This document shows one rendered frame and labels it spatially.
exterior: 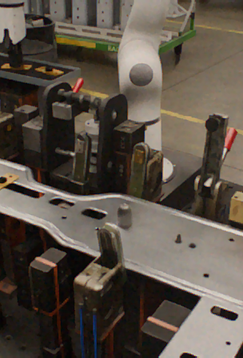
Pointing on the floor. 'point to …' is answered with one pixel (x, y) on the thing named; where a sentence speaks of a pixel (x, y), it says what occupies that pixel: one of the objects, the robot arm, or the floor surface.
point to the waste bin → (31, 42)
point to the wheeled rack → (175, 37)
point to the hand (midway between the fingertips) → (15, 58)
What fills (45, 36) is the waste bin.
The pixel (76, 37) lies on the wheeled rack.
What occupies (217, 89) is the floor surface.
